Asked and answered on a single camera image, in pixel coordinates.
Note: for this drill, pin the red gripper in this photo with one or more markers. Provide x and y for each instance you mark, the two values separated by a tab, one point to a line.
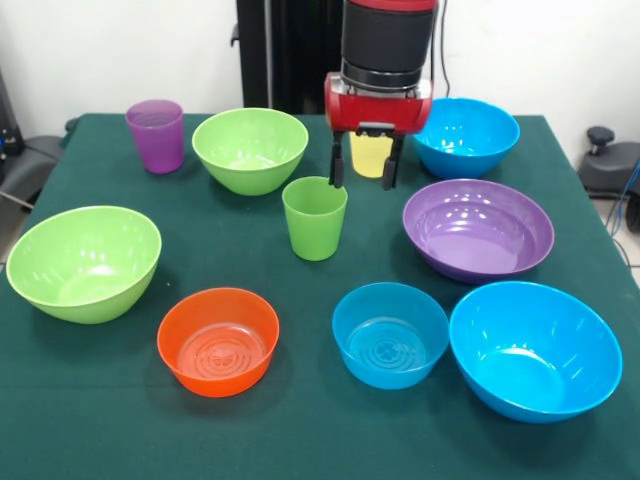
380	112

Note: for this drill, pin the green plastic cup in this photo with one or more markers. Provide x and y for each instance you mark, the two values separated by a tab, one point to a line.
315	230

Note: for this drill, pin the small blue plastic bowl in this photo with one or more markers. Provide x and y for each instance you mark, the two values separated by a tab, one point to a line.
390	365

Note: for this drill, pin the small orange plastic bowl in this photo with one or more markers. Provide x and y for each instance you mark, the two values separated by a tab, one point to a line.
215	370

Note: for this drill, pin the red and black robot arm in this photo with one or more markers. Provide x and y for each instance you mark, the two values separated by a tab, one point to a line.
387	40

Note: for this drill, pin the yellow plastic cup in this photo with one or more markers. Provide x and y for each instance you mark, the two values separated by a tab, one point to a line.
370	160

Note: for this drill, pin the green plastic bowl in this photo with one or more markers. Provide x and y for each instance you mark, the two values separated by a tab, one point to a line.
240	170
85	280

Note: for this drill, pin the purple plastic bowl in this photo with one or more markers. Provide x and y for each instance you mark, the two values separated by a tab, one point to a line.
475	240

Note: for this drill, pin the purple plastic cup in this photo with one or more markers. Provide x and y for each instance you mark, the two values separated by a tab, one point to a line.
160	145

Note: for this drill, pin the grey base with black knob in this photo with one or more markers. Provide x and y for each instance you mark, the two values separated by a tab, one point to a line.
615	170

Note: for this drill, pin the dark green tablecloth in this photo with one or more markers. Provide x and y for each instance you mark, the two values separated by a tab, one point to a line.
300	440

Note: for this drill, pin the grey wheeled base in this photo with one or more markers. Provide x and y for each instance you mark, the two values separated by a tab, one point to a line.
30	170

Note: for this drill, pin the black equipment casing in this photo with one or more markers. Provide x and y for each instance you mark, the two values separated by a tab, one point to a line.
7	140

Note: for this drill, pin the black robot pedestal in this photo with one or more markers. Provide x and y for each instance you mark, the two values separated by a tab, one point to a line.
290	60

